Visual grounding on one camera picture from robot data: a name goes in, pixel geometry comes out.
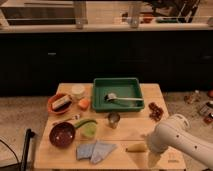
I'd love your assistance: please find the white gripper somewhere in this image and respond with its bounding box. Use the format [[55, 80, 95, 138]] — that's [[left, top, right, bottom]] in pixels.
[[147, 132, 168, 168]]

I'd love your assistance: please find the yellow banana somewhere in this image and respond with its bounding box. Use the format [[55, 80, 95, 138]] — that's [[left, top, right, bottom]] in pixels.
[[126, 142, 147, 152]]

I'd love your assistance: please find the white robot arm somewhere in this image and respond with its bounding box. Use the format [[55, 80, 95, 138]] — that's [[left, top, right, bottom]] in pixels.
[[147, 114, 213, 170]]

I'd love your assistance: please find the metal cup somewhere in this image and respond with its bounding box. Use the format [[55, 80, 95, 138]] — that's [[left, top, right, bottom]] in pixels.
[[107, 112, 120, 129]]

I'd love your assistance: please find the light green cup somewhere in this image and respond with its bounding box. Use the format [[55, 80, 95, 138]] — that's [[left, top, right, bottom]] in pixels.
[[81, 122, 97, 139]]

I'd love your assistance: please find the brown dried food cluster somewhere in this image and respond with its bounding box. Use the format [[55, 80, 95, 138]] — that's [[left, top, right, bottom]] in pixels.
[[149, 102, 164, 122]]

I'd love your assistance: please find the blue grey cloth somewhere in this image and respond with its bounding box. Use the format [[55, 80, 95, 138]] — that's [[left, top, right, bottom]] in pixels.
[[76, 141, 117, 164]]

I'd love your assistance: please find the green plastic tray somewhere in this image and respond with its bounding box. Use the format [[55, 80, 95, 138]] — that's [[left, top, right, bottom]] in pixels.
[[92, 77, 145, 112]]

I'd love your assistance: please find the green ladle spoon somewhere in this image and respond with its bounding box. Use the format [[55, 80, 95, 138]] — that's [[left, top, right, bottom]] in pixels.
[[74, 119, 97, 129]]

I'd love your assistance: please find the orange carrot piece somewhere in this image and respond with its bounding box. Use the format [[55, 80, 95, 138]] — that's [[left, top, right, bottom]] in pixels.
[[78, 98, 90, 110]]

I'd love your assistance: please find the small red-white toy piece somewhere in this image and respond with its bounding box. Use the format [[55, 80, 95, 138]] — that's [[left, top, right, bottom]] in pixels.
[[52, 113, 82, 126]]

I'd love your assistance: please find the dark red bowl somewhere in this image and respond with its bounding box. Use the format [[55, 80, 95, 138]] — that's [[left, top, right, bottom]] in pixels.
[[49, 122, 76, 148]]

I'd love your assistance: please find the orange bowl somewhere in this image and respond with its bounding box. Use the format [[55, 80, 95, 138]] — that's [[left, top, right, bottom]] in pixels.
[[47, 93, 72, 115]]

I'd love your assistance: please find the dark cabinet counter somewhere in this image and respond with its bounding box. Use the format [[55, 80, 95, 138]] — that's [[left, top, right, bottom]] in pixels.
[[0, 30, 213, 97]]

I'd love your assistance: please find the dish brush white handle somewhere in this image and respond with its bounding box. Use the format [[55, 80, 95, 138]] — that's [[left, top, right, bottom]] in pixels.
[[104, 93, 144, 101]]

